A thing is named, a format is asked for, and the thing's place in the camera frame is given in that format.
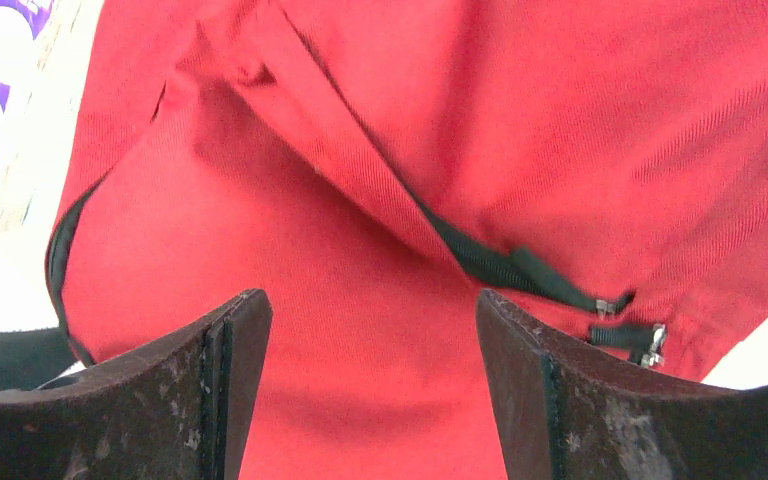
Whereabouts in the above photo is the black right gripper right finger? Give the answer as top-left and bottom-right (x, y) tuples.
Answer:
(476, 290), (768, 479)

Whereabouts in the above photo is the purple comic book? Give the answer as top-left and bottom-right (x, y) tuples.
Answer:
(0, 1), (84, 233)

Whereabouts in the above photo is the red student backpack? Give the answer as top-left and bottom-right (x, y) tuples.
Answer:
(51, 1), (768, 479)

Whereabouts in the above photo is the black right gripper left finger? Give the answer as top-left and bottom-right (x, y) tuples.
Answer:
(0, 289), (272, 479)

